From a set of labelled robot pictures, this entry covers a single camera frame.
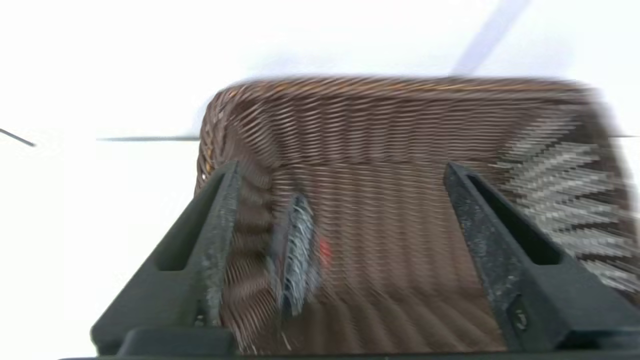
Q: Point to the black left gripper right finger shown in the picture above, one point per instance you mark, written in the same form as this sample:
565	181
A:
505	270

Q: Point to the dark brown wicker basket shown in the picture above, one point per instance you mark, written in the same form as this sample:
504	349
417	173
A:
390	150

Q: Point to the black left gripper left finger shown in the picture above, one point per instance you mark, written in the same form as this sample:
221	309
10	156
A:
190	280

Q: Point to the black facial cleanser tube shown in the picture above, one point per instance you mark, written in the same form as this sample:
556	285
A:
300	250

